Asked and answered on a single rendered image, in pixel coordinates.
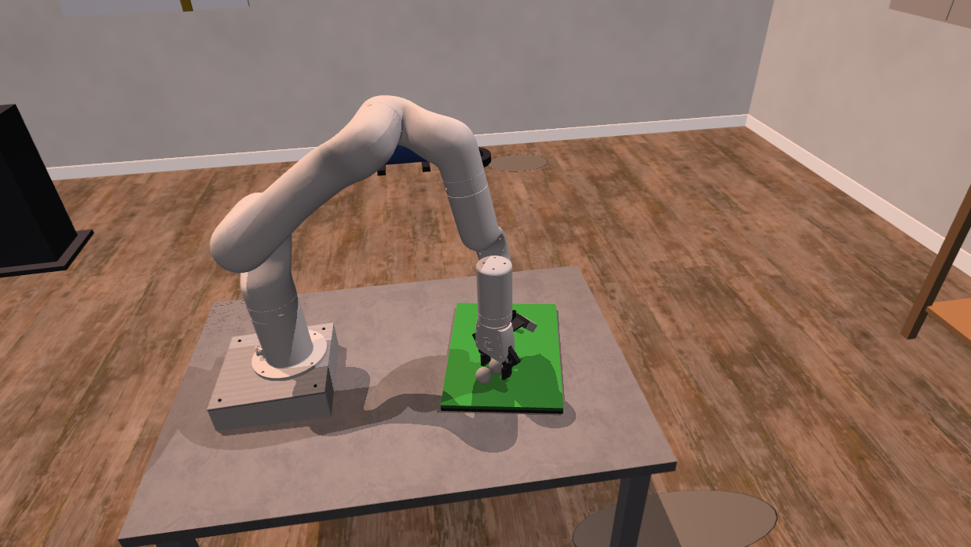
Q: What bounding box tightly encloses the green mat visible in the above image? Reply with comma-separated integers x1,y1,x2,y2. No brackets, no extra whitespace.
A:
441,303,563,414

